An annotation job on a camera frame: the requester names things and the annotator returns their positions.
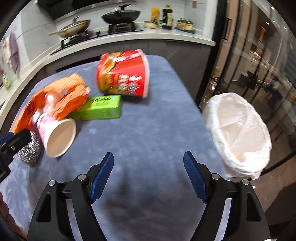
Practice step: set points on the white hanging towel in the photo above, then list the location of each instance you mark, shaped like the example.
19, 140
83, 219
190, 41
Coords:
7, 51

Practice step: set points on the red instant noodle cup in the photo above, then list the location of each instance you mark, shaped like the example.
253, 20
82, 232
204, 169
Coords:
124, 73

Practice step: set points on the blue plush table cloth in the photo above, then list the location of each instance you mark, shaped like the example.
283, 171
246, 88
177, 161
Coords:
148, 195

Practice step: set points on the black range hood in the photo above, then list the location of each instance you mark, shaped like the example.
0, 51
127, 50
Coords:
59, 8

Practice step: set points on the orange plastic bag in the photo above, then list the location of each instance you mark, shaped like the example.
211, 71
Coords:
59, 98

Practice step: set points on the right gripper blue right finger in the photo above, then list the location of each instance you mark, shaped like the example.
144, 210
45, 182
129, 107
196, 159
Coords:
195, 175

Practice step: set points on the yellow food package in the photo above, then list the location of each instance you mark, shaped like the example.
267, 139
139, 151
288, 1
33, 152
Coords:
155, 14

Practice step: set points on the beige wok with lid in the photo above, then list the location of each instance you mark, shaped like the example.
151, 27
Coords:
74, 28

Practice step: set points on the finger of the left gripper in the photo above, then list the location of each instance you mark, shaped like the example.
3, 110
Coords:
17, 142
4, 138

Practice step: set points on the green carton box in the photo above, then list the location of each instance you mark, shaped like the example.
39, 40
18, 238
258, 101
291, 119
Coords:
98, 108

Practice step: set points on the blue yellow spice jar set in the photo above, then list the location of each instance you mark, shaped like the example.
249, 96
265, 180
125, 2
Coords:
185, 25

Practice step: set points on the steel wool scrubber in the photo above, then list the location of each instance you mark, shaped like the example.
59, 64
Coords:
32, 151

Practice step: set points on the pink paper cup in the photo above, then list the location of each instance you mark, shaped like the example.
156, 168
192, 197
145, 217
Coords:
57, 135

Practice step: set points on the dark soy sauce bottle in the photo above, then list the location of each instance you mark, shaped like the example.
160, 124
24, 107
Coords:
167, 17

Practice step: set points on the green dish soap bottle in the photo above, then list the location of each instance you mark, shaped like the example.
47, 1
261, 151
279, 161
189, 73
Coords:
6, 81

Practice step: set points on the black gas stove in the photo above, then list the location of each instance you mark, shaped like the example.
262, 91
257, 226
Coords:
89, 35

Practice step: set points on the black wok with lid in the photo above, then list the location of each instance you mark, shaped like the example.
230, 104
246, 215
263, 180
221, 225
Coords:
121, 15

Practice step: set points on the purple hanging towel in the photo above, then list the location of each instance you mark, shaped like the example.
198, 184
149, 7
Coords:
14, 58

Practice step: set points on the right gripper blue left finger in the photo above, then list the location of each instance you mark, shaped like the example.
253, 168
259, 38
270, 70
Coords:
98, 176

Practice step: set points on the trash bin with white bag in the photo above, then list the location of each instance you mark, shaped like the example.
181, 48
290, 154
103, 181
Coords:
239, 134

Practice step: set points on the person's left hand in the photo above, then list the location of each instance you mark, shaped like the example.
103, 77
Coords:
9, 219

